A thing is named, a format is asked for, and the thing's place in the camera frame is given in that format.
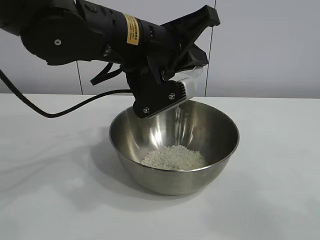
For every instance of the clear plastic measuring cup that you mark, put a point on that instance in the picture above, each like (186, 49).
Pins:
(197, 71)

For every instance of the stainless steel mixing bowl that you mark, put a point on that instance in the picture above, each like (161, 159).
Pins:
(187, 182)

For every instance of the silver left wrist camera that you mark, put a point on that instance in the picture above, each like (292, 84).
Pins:
(160, 100)

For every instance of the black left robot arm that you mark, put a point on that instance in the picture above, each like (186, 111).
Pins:
(62, 30)

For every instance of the white rice grains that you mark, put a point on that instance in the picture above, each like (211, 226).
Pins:
(175, 157)

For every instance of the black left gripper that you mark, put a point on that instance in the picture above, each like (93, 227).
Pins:
(175, 37)

